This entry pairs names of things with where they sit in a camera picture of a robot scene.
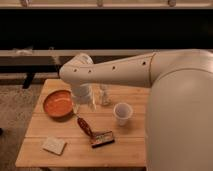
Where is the white plastic cup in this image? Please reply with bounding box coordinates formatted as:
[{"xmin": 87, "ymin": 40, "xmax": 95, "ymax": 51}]
[{"xmin": 113, "ymin": 103, "xmax": 133, "ymax": 126}]

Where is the white sponge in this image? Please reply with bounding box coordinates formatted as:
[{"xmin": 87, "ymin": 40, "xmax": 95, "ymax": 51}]
[{"xmin": 42, "ymin": 137, "xmax": 66, "ymax": 155}]

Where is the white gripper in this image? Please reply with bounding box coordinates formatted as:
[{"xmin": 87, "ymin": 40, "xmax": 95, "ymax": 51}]
[{"xmin": 70, "ymin": 53, "xmax": 98, "ymax": 116}]

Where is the brown chocolate bar box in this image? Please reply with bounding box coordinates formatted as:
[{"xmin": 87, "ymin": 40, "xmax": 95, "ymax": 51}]
[{"xmin": 90, "ymin": 131, "xmax": 115, "ymax": 148}]

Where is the wooden table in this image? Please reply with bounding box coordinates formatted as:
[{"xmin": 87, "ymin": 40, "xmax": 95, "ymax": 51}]
[{"xmin": 16, "ymin": 79, "xmax": 149, "ymax": 168}]

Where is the brown snack packet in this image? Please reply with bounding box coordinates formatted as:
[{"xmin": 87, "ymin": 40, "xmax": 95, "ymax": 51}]
[{"xmin": 77, "ymin": 117, "xmax": 93, "ymax": 137}]

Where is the orange bowl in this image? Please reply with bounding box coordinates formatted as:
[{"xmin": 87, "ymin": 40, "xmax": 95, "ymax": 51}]
[{"xmin": 43, "ymin": 90, "xmax": 73, "ymax": 118}]

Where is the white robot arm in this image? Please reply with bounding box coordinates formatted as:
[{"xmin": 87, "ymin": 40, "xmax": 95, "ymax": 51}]
[{"xmin": 59, "ymin": 49, "xmax": 213, "ymax": 171}]

